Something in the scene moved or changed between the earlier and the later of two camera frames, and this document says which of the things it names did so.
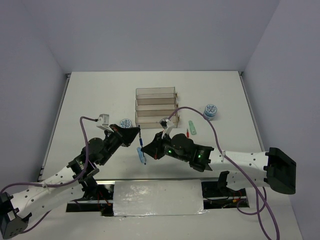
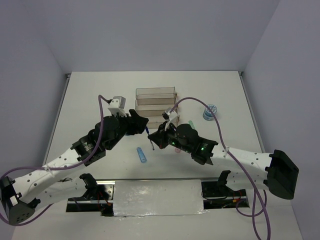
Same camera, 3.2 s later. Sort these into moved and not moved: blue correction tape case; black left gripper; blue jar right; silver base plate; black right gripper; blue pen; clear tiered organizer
Moved: blue pen; black right gripper; black left gripper
Not moved: clear tiered organizer; silver base plate; blue correction tape case; blue jar right
